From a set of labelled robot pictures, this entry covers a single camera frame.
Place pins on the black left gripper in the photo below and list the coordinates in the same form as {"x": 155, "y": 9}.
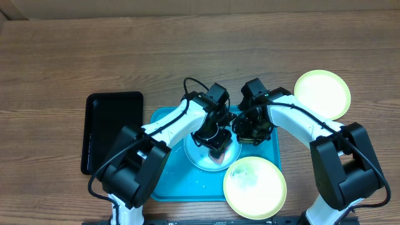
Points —
{"x": 226, "y": 137}

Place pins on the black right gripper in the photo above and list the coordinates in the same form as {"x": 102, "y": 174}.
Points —
{"x": 246, "y": 137}

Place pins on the orange and green sponge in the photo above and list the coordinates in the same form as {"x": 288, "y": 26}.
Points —
{"x": 217, "y": 156}

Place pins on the light blue plate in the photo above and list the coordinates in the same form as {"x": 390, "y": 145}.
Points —
{"x": 199, "y": 156}

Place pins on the yellow plate with scribble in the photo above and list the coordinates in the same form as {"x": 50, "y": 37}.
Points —
{"x": 323, "y": 92}

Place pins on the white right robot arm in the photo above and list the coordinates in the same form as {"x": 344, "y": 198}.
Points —
{"x": 346, "y": 168}

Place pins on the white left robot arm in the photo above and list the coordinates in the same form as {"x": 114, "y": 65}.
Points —
{"x": 133, "y": 166}

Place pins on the black rectangular plastic tray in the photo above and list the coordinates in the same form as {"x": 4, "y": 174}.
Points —
{"x": 105, "y": 115}

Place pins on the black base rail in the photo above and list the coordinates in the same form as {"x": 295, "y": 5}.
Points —
{"x": 276, "y": 220}

